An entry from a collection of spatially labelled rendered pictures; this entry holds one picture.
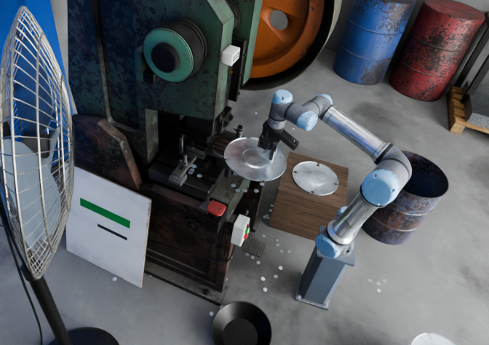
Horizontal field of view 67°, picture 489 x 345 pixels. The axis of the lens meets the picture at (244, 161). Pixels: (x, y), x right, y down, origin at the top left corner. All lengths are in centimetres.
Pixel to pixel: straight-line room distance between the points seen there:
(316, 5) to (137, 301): 166
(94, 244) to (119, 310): 37
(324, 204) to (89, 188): 127
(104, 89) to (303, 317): 151
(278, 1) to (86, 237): 152
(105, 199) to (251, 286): 92
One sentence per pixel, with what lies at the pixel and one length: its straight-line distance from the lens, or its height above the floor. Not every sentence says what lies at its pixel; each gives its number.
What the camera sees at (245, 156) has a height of 79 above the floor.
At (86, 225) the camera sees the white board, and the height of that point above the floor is 26.
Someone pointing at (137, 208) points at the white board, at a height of 51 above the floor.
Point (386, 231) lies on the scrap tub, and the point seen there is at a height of 11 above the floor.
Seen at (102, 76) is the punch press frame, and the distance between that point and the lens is 162.
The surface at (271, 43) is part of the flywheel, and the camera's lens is 182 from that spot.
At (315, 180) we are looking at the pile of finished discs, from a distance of 232.
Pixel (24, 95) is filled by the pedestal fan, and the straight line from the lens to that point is 100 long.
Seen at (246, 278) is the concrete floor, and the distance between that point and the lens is 222.
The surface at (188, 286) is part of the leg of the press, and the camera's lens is 213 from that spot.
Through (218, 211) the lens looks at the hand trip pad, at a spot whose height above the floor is 76.
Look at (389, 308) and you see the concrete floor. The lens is 240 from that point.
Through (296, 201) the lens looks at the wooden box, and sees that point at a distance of 224.
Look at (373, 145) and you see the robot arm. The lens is 148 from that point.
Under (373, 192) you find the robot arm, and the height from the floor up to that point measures 102.
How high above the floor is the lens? 189
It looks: 41 degrees down
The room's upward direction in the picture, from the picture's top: 10 degrees clockwise
